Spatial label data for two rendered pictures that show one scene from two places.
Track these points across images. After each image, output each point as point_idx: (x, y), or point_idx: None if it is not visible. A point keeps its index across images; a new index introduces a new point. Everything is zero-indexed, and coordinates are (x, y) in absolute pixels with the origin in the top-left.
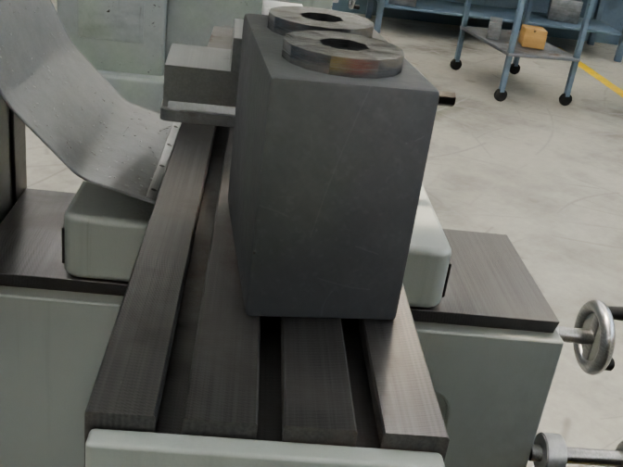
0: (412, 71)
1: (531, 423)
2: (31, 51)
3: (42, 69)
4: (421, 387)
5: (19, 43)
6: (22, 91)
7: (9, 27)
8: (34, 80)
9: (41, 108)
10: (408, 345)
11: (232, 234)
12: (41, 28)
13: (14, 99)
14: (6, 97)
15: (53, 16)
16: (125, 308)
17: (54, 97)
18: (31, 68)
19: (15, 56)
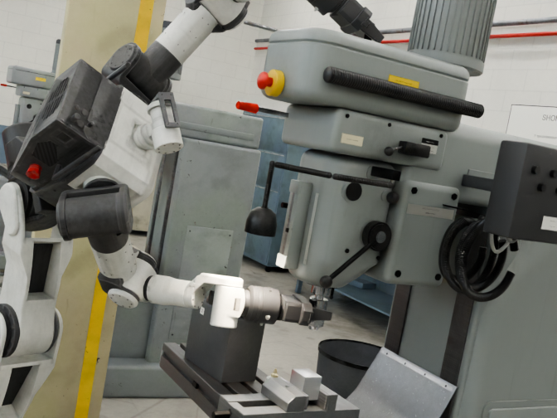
0: (204, 302)
1: None
2: (392, 400)
3: (387, 409)
4: (171, 347)
5: (389, 392)
6: (367, 396)
7: (393, 385)
8: (378, 404)
9: (360, 405)
10: (178, 353)
11: None
12: (413, 407)
13: (360, 392)
14: (358, 388)
15: (431, 417)
16: None
17: (371, 413)
18: (383, 401)
19: (381, 391)
